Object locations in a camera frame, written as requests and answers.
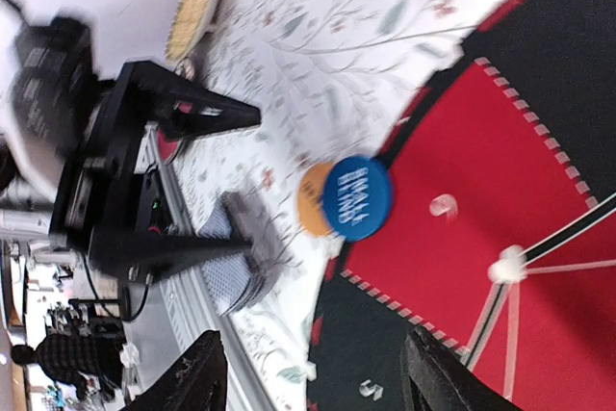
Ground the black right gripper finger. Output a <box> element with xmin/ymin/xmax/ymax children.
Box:
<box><xmin>113</xmin><ymin>61</ymin><xmax>261</xmax><ymax>140</ymax></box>
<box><xmin>89</xmin><ymin>227</ymin><xmax>252</xmax><ymax>281</ymax></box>

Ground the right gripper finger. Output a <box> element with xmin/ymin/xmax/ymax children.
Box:
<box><xmin>127</xmin><ymin>330</ymin><xmax>227</xmax><ymax>411</ymax></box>
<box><xmin>400</xmin><ymin>325</ymin><xmax>518</xmax><ymax>411</ymax></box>

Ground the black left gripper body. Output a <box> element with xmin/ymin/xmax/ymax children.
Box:
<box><xmin>50</xmin><ymin>78</ymin><xmax>164</xmax><ymax>247</ymax></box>

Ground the orange round blind button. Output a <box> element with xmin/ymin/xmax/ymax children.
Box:
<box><xmin>296</xmin><ymin>163</ymin><xmax>334</xmax><ymax>237</ymax></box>

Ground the blue small blind button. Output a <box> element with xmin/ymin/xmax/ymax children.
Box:
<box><xmin>321</xmin><ymin>156</ymin><xmax>394</xmax><ymax>243</ymax></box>

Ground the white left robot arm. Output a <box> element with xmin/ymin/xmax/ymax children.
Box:
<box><xmin>6</xmin><ymin>15</ymin><xmax>261</xmax><ymax>253</ymax></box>

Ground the red floral round cushion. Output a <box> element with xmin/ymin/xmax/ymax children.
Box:
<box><xmin>157</xmin><ymin>130</ymin><xmax>186</xmax><ymax>164</ymax></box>

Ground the blue playing card deck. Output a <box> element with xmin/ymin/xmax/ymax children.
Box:
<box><xmin>197</xmin><ymin>192</ymin><xmax>282</xmax><ymax>317</ymax></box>

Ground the woven bamboo tray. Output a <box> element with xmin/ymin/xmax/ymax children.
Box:
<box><xmin>165</xmin><ymin>0</ymin><xmax>219</xmax><ymax>64</ymax></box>

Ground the person in checked shirt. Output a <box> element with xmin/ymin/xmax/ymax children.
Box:
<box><xmin>11</xmin><ymin>333</ymin><xmax>123</xmax><ymax>394</ymax></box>

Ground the round red black poker mat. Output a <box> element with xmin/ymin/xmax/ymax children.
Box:
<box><xmin>306</xmin><ymin>0</ymin><xmax>615</xmax><ymax>410</ymax></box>

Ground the floral white tablecloth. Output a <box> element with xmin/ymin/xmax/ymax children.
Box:
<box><xmin>174</xmin><ymin>0</ymin><xmax>501</xmax><ymax>410</ymax></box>

